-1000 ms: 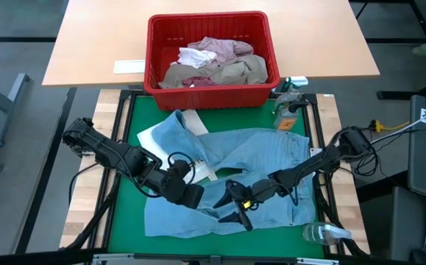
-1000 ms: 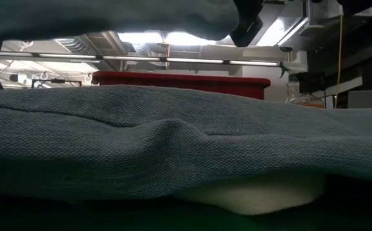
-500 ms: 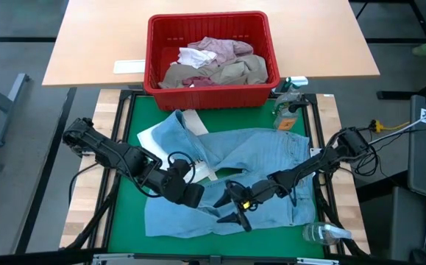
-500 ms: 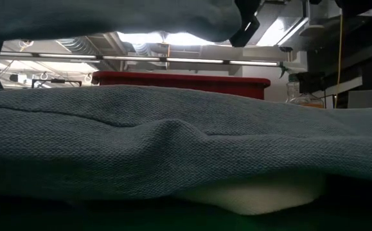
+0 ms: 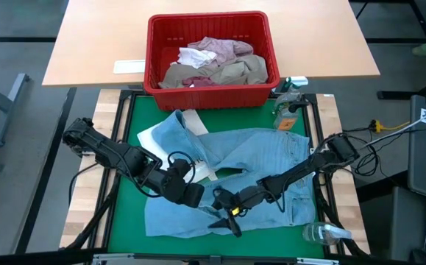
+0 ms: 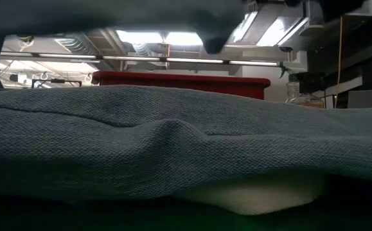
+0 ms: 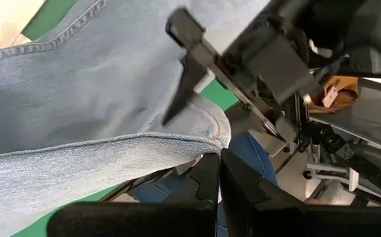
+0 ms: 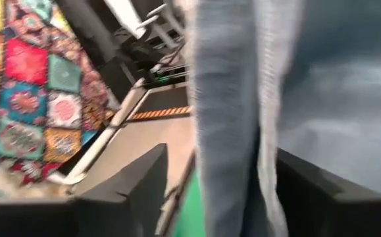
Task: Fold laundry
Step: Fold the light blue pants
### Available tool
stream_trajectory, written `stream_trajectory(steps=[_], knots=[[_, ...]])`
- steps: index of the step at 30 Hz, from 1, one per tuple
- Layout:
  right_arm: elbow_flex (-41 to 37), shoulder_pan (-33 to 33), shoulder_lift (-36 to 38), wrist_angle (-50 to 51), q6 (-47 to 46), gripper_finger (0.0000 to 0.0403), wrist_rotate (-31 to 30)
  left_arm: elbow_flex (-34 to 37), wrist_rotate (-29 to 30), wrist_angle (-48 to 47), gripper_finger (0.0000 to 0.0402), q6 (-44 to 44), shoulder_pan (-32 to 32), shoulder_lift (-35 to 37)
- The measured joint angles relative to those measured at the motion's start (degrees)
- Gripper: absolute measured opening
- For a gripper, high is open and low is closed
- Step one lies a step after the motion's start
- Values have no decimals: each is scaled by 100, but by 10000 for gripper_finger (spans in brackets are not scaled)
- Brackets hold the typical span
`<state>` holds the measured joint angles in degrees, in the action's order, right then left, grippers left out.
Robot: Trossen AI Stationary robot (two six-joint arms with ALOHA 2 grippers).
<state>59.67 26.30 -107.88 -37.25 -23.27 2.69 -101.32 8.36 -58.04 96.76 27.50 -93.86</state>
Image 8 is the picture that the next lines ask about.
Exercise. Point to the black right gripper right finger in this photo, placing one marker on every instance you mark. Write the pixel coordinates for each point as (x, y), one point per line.
(325, 210)

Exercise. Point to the light blue denim jeans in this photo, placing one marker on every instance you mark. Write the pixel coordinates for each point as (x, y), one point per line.
(226, 98)

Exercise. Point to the colourful patchwork blanket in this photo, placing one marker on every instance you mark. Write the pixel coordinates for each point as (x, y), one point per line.
(25, 62)

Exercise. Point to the white pipe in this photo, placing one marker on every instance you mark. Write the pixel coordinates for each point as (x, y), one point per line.
(104, 138)

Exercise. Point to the green table mat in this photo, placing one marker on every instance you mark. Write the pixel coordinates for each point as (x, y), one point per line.
(191, 214)

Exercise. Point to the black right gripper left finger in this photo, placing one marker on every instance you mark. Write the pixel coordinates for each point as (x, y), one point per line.
(137, 197)

